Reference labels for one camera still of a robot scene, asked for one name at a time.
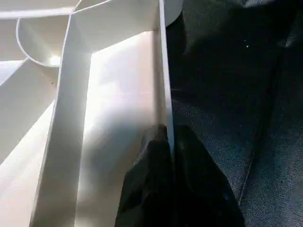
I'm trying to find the white plastic table top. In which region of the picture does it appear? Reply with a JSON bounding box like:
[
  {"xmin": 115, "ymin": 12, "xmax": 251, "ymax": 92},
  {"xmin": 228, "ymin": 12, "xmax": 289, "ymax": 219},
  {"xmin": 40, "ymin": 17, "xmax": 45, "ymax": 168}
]
[{"xmin": 0, "ymin": 0, "xmax": 184, "ymax": 227}]

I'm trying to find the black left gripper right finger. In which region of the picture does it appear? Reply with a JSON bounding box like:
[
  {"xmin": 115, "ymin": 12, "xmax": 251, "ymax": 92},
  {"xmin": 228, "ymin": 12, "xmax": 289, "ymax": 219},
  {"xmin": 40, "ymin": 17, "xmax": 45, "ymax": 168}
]
[{"xmin": 172, "ymin": 124, "xmax": 246, "ymax": 227}]

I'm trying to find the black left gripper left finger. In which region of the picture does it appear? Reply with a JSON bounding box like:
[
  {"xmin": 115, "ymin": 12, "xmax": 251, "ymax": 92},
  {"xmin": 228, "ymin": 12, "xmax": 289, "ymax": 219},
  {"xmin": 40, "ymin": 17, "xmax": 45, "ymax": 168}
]
[{"xmin": 115, "ymin": 124, "xmax": 176, "ymax": 227}]

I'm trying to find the black mat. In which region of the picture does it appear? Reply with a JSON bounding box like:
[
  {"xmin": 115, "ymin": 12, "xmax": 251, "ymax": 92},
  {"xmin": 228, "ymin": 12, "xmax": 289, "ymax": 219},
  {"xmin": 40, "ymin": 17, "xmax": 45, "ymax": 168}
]
[{"xmin": 163, "ymin": 0, "xmax": 303, "ymax": 227}]

